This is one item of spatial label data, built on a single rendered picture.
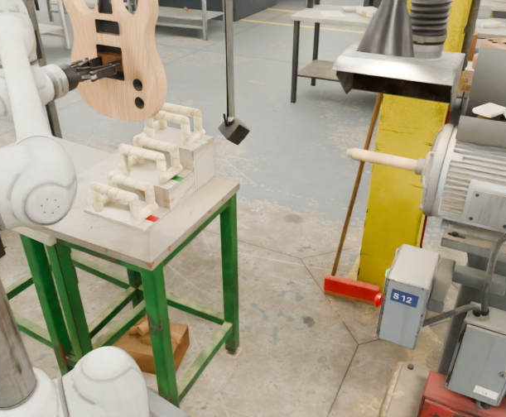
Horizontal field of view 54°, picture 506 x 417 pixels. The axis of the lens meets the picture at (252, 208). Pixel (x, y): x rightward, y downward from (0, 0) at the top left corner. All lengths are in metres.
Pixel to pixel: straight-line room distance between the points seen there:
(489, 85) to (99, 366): 1.17
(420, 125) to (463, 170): 1.04
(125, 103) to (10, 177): 0.86
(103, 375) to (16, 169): 0.56
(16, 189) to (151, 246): 0.86
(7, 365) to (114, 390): 0.25
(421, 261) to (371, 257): 1.45
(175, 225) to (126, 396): 0.68
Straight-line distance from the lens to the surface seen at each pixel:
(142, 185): 1.75
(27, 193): 0.83
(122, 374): 1.24
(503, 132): 1.32
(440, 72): 1.34
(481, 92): 1.44
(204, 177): 1.95
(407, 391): 2.10
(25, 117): 1.11
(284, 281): 2.92
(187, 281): 2.94
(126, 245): 1.67
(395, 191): 2.51
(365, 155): 1.47
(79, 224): 1.81
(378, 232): 2.65
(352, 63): 1.38
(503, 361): 1.53
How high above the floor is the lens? 1.88
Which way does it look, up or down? 32 degrees down
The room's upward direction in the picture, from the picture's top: straight up
